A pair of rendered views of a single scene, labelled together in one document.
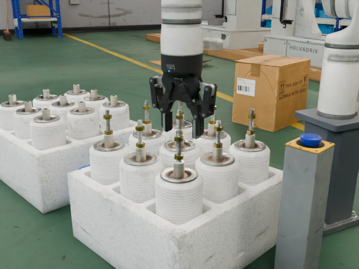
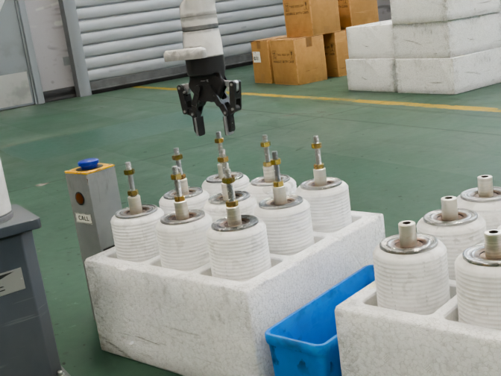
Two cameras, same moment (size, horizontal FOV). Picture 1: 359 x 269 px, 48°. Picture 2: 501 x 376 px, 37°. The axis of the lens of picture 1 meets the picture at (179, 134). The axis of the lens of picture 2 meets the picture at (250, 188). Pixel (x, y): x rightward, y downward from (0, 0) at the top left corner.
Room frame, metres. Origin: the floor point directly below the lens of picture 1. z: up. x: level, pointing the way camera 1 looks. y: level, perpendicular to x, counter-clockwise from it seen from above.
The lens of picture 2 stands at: (2.21, -0.04, 0.59)
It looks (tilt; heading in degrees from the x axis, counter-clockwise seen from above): 14 degrees down; 177
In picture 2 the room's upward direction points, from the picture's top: 8 degrees counter-clockwise
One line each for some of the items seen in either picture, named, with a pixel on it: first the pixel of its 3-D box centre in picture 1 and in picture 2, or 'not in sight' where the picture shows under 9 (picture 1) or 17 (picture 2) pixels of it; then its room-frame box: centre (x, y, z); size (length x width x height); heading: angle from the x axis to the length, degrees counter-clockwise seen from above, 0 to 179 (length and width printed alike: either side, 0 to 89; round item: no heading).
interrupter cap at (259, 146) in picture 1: (249, 145); (136, 212); (0.90, -0.17, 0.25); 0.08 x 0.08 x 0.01
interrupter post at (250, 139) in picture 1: (250, 141); (135, 204); (0.90, -0.17, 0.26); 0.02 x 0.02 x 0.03
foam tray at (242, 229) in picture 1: (179, 206); (241, 282); (0.90, 0.00, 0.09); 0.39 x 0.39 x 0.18; 45
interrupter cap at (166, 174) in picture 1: (178, 174); (224, 177); (0.73, 0.00, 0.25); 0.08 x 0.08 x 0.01
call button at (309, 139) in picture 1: (310, 141); (89, 165); (0.74, -0.26, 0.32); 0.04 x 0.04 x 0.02
